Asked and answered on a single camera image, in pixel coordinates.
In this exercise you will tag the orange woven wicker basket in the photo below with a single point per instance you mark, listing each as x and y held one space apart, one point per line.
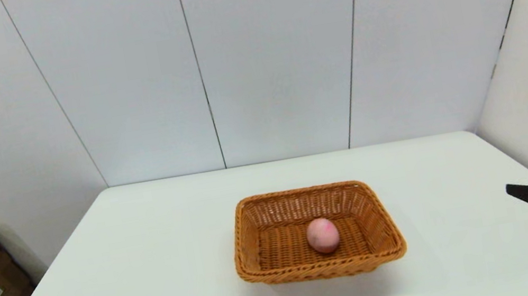
281 252

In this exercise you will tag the pink peach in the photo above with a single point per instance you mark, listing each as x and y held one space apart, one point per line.
322 235

